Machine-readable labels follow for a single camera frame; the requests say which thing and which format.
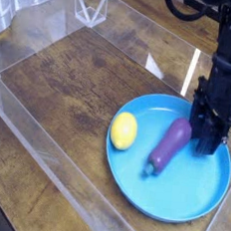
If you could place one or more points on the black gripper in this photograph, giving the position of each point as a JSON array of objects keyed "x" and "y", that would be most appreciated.
[{"x": 210, "y": 117}]

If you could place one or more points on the purple toy eggplant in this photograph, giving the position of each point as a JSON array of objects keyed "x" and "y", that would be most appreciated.
[{"x": 176, "y": 137}]

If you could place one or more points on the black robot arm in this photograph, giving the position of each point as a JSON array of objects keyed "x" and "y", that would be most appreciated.
[{"x": 224, "y": 34}]

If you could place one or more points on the blue round tray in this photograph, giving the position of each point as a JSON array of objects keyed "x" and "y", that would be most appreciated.
[{"x": 189, "y": 187}]

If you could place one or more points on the yellow toy lemon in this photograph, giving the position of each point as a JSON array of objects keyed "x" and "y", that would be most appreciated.
[{"x": 123, "y": 131}]

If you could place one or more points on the clear acrylic enclosure wall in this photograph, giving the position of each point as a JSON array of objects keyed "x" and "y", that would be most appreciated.
[{"x": 66, "y": 68}]

